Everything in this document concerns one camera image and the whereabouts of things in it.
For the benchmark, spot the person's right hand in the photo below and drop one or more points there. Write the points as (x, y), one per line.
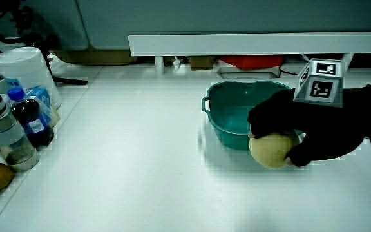
(320, 129)

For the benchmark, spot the yellow round pear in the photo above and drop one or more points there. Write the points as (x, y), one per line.
(270, 150)

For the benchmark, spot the white desk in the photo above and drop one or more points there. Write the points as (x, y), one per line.
(140, 145)

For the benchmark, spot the green plastic basin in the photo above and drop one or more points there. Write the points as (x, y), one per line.
(229, 109)

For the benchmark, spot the red box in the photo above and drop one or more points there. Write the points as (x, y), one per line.
(251, 61)

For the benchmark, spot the white raised shelf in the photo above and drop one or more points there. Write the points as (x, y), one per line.
(256, 43)

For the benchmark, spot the small brown box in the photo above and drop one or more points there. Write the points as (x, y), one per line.
(201, 62)

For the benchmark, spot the brown cardboard box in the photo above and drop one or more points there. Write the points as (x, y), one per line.
(95, 57)

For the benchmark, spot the blue and white carton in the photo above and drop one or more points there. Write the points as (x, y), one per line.
(43, 100)

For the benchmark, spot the dark drink bottle blue cap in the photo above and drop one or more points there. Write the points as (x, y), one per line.
(31, 119)

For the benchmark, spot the white plastic bucket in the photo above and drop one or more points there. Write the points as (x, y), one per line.
(27, 69)

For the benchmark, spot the clear water bottle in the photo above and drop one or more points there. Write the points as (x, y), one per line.
(3, 132)

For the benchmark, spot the black tripod stand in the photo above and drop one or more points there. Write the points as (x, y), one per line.
(18, 29)

